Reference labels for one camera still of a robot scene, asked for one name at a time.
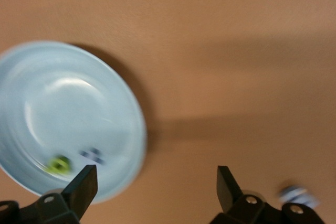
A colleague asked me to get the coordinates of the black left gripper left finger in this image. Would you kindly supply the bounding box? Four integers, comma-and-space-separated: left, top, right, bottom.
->
0, 164, 99, 224

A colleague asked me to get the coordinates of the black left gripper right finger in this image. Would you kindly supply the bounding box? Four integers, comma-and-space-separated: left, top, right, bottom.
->
209, 165, 325, 224

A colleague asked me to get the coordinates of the green lowercase letter q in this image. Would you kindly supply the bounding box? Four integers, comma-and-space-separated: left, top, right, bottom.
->
43, 155, 73, 175

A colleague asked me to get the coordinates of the blue lowercase letter x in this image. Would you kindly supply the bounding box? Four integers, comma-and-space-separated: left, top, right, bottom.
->
78, 148, 106, 166

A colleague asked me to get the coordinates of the blue lowercase letter m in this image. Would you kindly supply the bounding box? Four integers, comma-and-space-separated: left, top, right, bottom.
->
277, 184, 320, 209

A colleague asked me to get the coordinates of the blue round plate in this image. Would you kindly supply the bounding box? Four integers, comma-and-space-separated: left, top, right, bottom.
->
0, 40, 148, 205

